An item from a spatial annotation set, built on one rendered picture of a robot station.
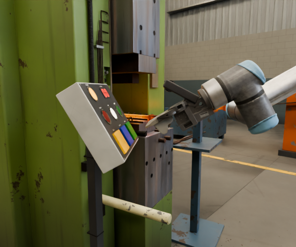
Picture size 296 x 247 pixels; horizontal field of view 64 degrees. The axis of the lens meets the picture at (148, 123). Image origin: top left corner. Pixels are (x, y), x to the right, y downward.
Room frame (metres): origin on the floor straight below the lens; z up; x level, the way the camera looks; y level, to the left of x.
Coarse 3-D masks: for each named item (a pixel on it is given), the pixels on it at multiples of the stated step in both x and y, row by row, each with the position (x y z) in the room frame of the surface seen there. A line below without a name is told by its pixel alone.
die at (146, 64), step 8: (112, 56) 1.40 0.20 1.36; (120, 56) 1.38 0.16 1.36; (128, 56) 1.35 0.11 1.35; (136, 56) 1.32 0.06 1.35; (144, 56) 1.37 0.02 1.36; (112, 64) 1.40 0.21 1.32; (120, 64) 1.38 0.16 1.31; (128, 64) 1.35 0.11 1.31; (136, 64) 1.32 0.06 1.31; (144, 64) 1.37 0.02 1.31; (152, 64) 1.45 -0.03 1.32; (112, 72) 1.41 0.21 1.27; (120, 72) 1.38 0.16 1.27; (128, 72) 1.36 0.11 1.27; (136, 72) 1.36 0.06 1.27; (144, 72) 1.37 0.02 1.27; (152, 72) 1.45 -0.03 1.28
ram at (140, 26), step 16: (112, 0) 1.34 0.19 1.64; (128, 0) 1.29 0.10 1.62; (144, 0) 1.37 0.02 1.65; (112, 16) 1.34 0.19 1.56; (128, 16) 1.29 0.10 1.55; (144, 16) 1.37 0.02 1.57; (112, 32) 1.34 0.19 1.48; (128, 32) 1.29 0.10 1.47; (144, 32) 1.37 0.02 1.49; (112, 48) 1.34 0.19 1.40; (128, 48) 1.29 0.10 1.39; (144, 48) 1.37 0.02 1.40
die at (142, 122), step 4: (136, 120) 1.41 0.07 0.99; (140, 120) 1.41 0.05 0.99; (144, 120) 1.41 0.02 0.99; (132, 124) 1.34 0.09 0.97; (136, 124) 1.32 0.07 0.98; (140, 124) 1.33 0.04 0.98; (144, 124) 1.37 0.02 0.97; (136, 128) 1.32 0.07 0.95; (140, 128) 1.33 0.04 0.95; (144, 128) 1.37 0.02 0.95; (148, 128) 1.41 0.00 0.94; (152, 128) 1.45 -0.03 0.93
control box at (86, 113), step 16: (64, 96) 0.71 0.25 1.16; (80, 96) 0.70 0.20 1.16; (112, 96) 1.01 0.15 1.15; (80, 112) 0.70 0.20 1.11; (96, 112) 0.71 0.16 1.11; (80, 128) 0.70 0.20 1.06; (96, 128) 0.70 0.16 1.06; (112, 128) 0.76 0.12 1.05; (96, 144) 0.70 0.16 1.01; (112, 144) 0.69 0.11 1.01; (96, 160) 0.70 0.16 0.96; (112, 160) 0.69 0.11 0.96
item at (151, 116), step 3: (126, 114) 1.49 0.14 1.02; (129, 114) 1.49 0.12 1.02; (132, 114) 1.49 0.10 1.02; (132, 117) 1.47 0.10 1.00; (135, 117) 1.46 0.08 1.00; (138, 117) 1.45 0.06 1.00; (141, 117) 1.43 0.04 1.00; (144, 117) 1.42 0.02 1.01; (147, 117) 1.41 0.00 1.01; (150, 117) 1.40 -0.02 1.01; (153, 117) 1.40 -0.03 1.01
